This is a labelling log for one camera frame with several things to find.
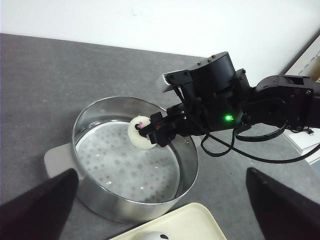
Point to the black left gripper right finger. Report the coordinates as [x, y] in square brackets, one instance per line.
[281, 212]

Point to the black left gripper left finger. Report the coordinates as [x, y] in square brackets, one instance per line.
[40, 213]

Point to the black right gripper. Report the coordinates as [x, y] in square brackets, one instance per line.
[211, 102]

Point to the panda bun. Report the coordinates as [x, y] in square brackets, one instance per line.
[138, 141]
[155, 235]

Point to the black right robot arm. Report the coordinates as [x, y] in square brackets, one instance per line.
[265, 114]

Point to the white perforated steamer liner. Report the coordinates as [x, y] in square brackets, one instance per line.
[148, 176]

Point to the stainless steel steamer pot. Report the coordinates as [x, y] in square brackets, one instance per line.
[100, 200]

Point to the cream plastic tray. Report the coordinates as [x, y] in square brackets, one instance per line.
[190, 222]

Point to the white box at edge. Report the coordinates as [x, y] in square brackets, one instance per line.
[303, 128]

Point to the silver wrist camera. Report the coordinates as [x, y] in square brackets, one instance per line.
[169, 80]

